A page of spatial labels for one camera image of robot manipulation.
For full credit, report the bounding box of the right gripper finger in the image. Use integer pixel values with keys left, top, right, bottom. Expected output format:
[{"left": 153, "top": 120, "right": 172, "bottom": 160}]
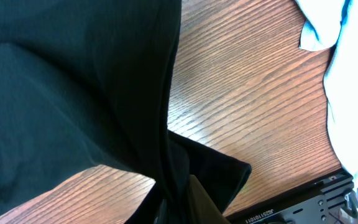
[{"left": 187, "top": 175, "right": 229, "bottom": 224}]

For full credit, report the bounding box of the black t-shirt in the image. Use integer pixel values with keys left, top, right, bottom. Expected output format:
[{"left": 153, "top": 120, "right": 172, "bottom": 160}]
[{"left": 0, "top": 0, "right": 251, "bottom": 223}]

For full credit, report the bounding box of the light blue t-shirt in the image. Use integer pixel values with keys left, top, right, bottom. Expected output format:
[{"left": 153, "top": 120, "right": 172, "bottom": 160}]
[{"left": 296, "top": 0, "right": 358, "bottom": 187}]

